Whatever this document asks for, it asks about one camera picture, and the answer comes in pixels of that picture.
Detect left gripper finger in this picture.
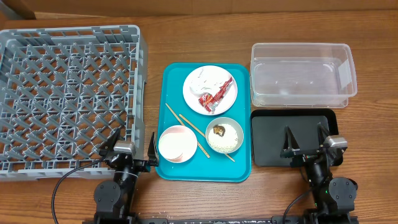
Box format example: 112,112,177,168
99,128,121,157
147,132,159,167

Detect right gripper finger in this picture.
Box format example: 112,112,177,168
317,123,330,145
282,126,300,152

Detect pink bowl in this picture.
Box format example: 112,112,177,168
158,125,198,163

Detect wooden chopstick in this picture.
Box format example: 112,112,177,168
179,114,235,162
165,103,210,159

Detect white rice grains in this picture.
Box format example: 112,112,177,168
208,124,238,154

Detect grey bowl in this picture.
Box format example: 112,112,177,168
205,117,244,154

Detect brown food piece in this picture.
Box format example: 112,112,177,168
213,124,226,137

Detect red snack wrapper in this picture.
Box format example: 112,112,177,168
198,77,234,113

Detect white round plate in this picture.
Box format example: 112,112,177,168
183,65,238,116

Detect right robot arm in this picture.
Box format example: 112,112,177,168
280,123,358,224

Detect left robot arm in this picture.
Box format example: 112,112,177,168
93,129,159,224

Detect black waste tray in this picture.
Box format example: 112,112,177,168
251,109,338,167

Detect teal serving tray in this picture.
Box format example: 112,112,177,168
156,63,252,182

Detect clear plastic bin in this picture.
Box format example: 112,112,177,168
250,43,358,108

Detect grey plastic dish rack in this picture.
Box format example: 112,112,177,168
1,25,147,182

